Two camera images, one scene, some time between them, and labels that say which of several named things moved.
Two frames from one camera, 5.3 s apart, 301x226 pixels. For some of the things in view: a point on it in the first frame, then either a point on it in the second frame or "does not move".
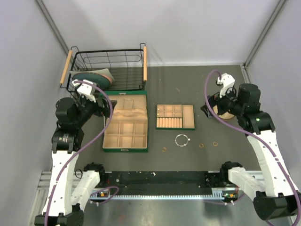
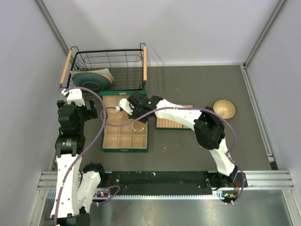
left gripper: x=106 y=110 → x=91 y=113
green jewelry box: x=127 y=131 does not move
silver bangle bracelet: x=188 y=139 → x=140 y=130
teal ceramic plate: x=102 y=82 does not move
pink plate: x=106 y=72 does not move
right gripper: x=215 y=100 → x=133 y=116
